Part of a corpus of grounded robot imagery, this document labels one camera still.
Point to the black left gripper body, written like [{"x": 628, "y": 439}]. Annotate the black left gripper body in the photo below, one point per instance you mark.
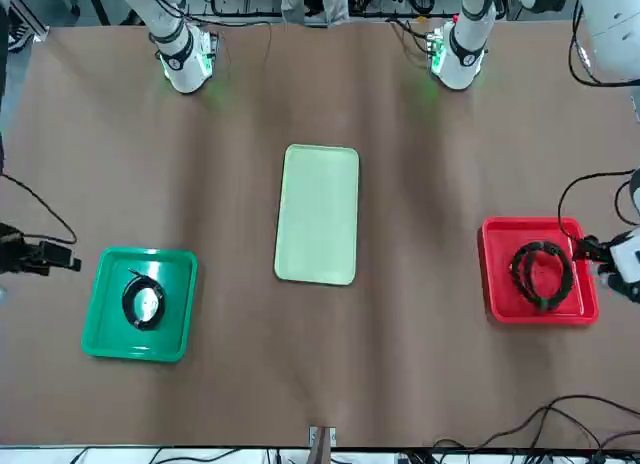
[{"x": 602, "y": 251}]

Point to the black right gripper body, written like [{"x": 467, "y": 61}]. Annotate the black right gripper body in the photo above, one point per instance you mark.
[{"x": 11, "y": 249}]

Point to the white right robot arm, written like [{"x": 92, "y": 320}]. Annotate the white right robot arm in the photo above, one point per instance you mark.
[{"x": 180, "y": 49}]

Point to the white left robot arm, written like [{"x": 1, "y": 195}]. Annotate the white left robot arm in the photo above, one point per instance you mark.
[{"x": 465, "y": 44}]

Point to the red plastic tray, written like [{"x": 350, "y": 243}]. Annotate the red plastic tray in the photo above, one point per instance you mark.
[{"x": 542, "y": 276}]

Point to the green plastic tray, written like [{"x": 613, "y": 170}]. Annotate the green plastic tray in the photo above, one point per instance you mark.
[{"x": 110, "y": 329}]

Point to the pale green rectangular tray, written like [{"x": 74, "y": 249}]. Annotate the pale green rectangular tray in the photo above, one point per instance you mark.
[{"x": 317, "y": 214}]

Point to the person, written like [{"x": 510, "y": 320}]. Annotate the person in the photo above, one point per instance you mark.
[{"x": 315, "y": 1}]

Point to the aluminium frame post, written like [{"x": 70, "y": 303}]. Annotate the aluminium frame post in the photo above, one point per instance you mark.
[{"x": 322, "y": 436}]

